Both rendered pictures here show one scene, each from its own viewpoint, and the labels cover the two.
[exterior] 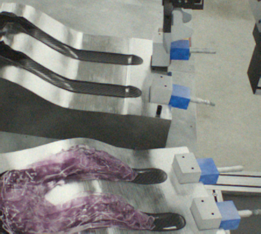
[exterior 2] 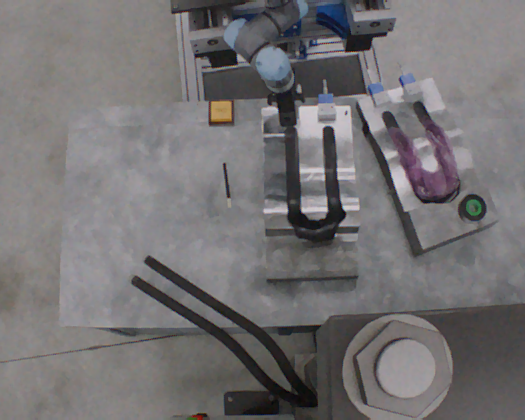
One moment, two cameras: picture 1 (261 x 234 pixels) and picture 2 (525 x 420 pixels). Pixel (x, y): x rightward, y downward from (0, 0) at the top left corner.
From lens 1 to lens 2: 1.67 m
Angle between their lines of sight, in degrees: 50
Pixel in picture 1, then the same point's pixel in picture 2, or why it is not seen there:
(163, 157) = (371, 112)
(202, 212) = (417, 90)
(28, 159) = (404, 187)
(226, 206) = (405, 79)
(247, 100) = (52, 101)
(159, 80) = (327, 111)
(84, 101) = (345, 160)
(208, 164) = (375, 87)
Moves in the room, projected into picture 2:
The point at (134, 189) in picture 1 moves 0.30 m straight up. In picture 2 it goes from (405, 127) to (425, 85)
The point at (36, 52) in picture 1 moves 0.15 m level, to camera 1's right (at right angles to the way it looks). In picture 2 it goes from (315, 194) to (316, 143)
